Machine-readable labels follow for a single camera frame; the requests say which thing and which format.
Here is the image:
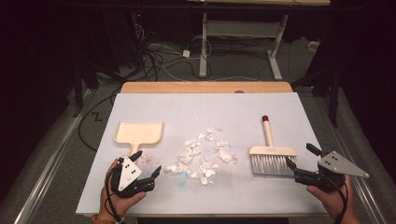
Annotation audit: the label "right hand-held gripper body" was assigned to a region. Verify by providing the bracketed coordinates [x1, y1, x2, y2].
[293, 150, 371, 193]

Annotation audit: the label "black floor cable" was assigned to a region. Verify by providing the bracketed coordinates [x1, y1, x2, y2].
[78, 88, 123, 153]

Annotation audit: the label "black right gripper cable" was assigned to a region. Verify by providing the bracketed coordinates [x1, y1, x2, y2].
[323, 175, 349, 224]

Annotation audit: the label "wooden table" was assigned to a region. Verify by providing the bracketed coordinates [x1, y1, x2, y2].
[120, 81, 294, 94]

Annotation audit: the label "cream plastic dustpan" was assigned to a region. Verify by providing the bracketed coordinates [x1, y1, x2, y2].
[113, 121, 164, 158]

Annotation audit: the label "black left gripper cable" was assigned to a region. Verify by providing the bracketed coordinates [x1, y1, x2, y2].
[104, 167, 124, 224]

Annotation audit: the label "pile of white paper scraps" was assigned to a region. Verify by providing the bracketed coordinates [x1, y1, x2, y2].
[163, 125, 239, 187]

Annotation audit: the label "person's right hand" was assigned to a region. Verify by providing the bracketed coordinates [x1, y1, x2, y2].
[305, 175, 356, 220]

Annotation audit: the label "tangle of floor cables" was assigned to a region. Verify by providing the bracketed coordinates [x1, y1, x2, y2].
[130, 12, 219, 82]

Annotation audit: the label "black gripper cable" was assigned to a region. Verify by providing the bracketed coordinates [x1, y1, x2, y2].
[323, 175, 349, 224]
[104, 167, 124, 224]

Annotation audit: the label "metal floor rail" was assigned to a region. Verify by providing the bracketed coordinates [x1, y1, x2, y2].
[309, 90, 388, 224]
[13, 88, 93, 224]

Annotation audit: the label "black stand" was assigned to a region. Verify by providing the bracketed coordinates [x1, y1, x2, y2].
[72, 55, 94, 119]
[292, 46, 344, 129]

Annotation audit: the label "cream hand brush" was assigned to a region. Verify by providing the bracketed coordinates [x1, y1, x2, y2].
[248, 115, 298, 177]

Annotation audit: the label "orange bracelet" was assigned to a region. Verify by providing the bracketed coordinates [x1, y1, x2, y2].
[92, 214, 125, 224]

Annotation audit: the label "person's left hand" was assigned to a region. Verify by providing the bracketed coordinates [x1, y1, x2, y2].
[98, 158, 148, 222]

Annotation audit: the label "white metal desk frame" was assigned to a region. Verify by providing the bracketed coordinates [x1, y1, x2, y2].
[186, 0, 332, 81]

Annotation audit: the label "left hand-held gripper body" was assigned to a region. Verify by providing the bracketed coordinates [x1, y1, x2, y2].
[109, 156, 156, 199]

